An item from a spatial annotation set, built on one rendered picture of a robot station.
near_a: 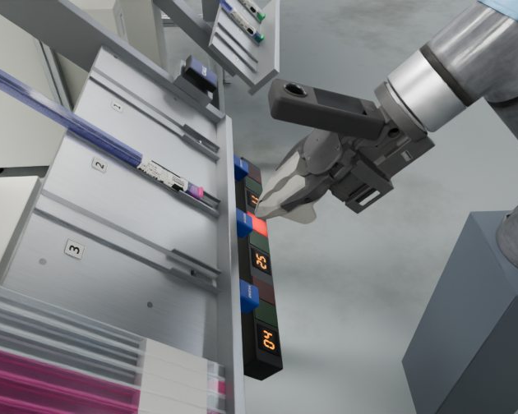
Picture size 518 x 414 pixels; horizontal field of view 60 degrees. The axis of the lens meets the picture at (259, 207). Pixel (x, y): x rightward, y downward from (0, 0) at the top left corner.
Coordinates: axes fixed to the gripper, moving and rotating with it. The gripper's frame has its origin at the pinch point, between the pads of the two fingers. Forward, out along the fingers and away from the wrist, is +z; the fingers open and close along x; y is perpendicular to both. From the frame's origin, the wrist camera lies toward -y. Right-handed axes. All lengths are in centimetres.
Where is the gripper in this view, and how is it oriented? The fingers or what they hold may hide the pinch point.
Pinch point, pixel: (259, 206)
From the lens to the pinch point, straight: 54.4
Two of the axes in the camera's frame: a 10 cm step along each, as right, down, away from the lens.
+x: -0.7, -6.9, 7.2
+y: 7.3, 4.6, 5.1
